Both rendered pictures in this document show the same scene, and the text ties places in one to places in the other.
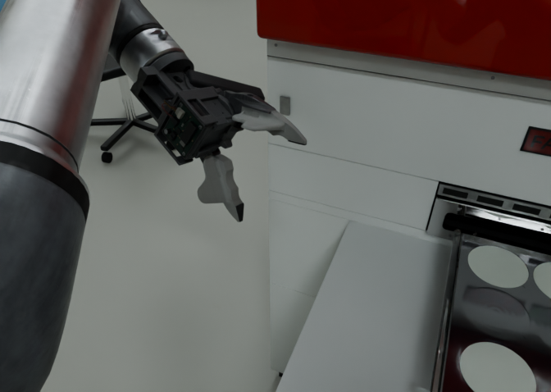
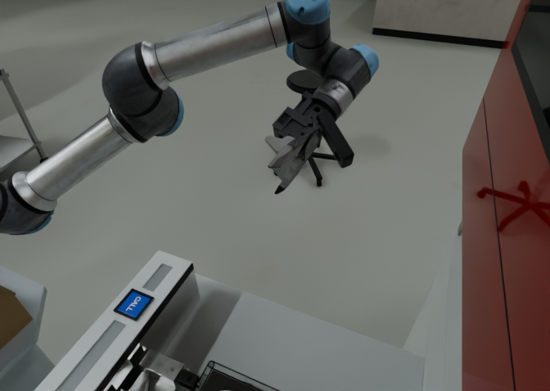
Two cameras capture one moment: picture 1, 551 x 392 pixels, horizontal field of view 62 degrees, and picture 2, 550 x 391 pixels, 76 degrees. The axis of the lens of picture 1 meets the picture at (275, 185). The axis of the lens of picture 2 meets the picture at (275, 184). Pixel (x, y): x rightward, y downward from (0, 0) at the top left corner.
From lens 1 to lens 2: 0.70 m
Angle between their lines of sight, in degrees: 68
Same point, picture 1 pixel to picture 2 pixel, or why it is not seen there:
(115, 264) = not seen: hidden behind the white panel
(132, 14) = (340, 69)
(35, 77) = (173, 42)
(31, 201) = (128, 62)
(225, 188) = (286, 174)
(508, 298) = not seen: outside the picture
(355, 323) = (298, 346)
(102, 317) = (396, 274)
